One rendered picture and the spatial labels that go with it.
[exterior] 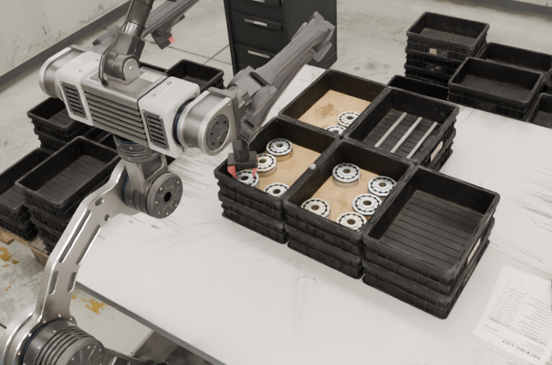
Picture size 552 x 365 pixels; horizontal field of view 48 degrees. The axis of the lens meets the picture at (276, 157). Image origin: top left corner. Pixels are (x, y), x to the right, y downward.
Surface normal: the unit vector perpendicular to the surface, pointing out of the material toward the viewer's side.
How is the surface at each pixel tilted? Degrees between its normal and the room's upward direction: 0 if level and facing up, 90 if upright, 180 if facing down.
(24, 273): 0
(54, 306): 90
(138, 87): 0
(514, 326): 0
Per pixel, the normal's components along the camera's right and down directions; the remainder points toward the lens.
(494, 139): -0.07, -0.77
